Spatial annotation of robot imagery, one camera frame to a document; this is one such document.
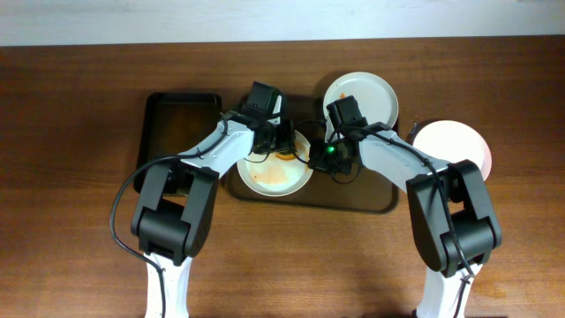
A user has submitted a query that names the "orange green scrub sponge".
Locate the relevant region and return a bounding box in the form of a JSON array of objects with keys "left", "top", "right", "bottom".
[{"left": 275, "top": 151, "right": 296, "bottom": 161}]

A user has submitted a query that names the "white plate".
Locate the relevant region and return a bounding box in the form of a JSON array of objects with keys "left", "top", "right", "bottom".
[
  {"left": 322, "top": 72, "right": 399, "bottom": 127},
  {"left": 237, "top": 131, "right": 313, "bottom": 197}
]

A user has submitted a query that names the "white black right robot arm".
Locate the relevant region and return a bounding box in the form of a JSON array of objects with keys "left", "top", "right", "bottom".
[{"left": 308, "top": 96, "right": 502, "bottom": 317}]

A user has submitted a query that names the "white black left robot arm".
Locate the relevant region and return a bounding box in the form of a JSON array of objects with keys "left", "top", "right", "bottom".
[{"left": 131, "top": 82, "right": 293, "bottom": 317}]

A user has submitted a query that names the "dark brown serving tray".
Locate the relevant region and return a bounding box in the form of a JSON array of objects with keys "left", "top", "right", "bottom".
[{"left": 223, "top": 93, "right": 401, "bottom": 216}]

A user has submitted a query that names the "black water basin tray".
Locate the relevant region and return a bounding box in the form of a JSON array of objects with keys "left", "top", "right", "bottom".
[{"left": 137, "top": 93, "right": 222, "bottom": 166}]

